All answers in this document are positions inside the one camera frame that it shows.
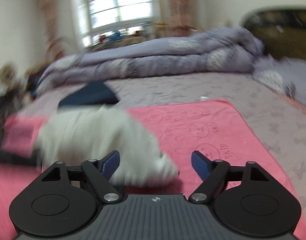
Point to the white window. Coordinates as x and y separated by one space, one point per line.
101 20

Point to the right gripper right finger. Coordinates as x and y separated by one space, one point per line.
213 175

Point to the dark olive headboard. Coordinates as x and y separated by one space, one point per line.
282 30

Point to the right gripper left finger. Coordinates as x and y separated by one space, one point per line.
97 175

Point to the purple bed sheet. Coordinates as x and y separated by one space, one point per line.
280 127

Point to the white desk fan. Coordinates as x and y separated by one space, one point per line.
8 76

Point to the purple patterned pillow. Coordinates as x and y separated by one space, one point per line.
285 76

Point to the white and navy zip jacket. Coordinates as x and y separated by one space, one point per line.
76 134

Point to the purple folded quilt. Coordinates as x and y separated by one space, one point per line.
223 49

